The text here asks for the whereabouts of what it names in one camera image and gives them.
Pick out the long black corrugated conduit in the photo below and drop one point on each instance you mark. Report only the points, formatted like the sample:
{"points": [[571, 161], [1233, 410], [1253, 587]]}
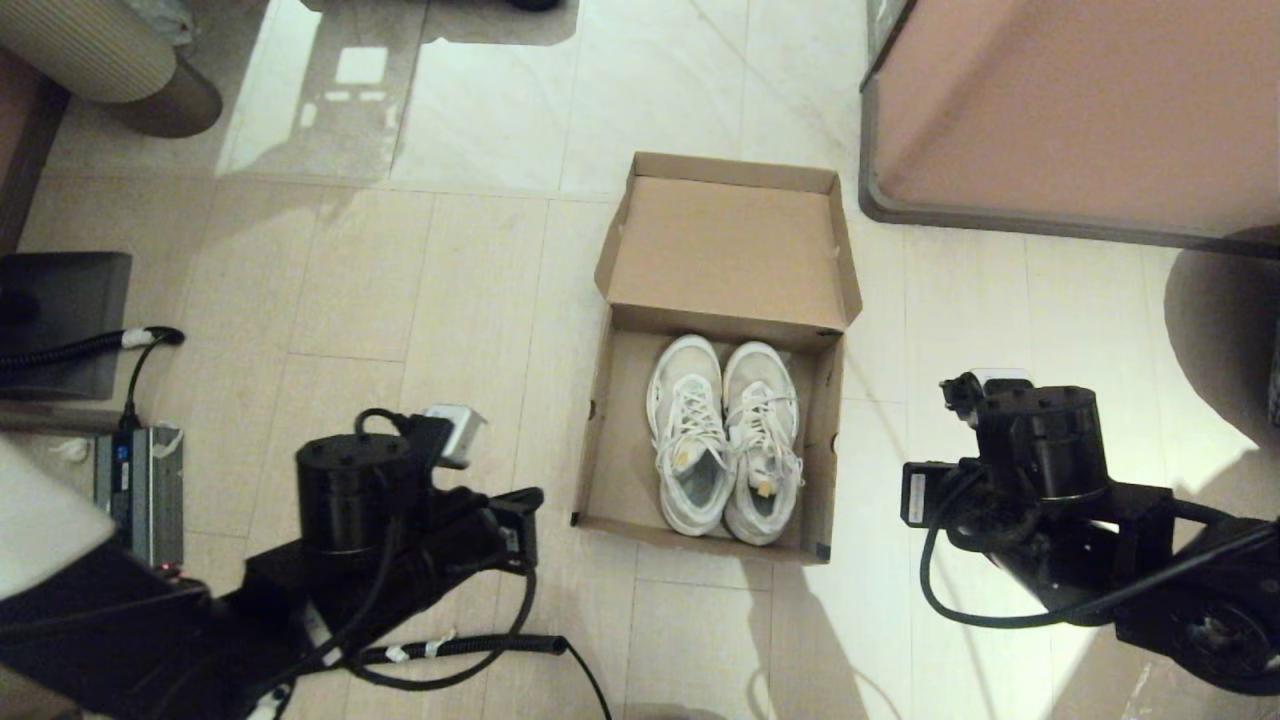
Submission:
{"points": [[480, 645]]}

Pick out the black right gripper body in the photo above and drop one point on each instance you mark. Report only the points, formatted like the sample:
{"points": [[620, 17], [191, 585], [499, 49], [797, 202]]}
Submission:
{"points": [[955, 505]]}

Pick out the black corrugated conduit with plug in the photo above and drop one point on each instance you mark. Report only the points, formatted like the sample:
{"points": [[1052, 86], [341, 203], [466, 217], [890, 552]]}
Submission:
{"points": [[60, 352]]}

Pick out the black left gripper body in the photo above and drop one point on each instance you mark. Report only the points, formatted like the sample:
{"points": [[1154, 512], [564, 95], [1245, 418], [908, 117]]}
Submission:
{"points": [[495, 530]]}

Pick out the grey metal power supply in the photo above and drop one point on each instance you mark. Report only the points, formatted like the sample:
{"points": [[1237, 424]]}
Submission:
{"points": [[150, 490]]}

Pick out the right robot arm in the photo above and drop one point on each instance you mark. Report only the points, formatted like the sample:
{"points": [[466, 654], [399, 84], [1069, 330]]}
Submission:
{"points": [[1100, 520]]}

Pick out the cardboard shoe box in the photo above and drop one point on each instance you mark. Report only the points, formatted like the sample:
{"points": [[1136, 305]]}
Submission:
{"points": [[730, 250]]}

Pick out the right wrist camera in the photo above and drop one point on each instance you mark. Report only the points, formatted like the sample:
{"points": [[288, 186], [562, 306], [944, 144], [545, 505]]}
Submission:
{"points": [[965, 392]]}

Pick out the clear crinkled plastic sheet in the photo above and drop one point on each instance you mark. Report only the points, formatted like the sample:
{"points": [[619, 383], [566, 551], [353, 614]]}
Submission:
{"points": [[1150, 695]]}

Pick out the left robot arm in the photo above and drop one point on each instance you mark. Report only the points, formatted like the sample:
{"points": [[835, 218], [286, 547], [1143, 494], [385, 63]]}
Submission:
{"points": [[350, 500]]}

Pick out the grey crumpled bag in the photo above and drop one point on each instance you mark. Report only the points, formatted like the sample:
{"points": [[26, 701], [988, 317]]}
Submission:
{"points": [[165, 18]]}

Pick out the white paper scrap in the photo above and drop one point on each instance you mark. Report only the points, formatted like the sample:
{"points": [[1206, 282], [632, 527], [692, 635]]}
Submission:
{"points": [[72, 451]]}

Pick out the pink cabinet with grey frame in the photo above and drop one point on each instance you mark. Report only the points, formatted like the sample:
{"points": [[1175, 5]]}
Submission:
{"points": [[1080, 100]]}

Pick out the white lace-up sneaker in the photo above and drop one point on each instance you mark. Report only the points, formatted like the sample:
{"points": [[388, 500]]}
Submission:
{"points": [[690, 390], [762, 385]]}

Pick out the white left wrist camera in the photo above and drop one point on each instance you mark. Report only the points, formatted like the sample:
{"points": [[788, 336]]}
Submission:
{"points": [[458, 430]]}

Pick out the dark brown wooden furniture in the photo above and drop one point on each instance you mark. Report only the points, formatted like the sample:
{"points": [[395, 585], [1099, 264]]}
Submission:
{"points": [[25, 140]]}

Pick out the beige ribbed cylinder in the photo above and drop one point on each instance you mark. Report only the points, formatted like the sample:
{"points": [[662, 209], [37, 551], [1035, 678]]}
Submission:
{"points": [[80, 50]]}

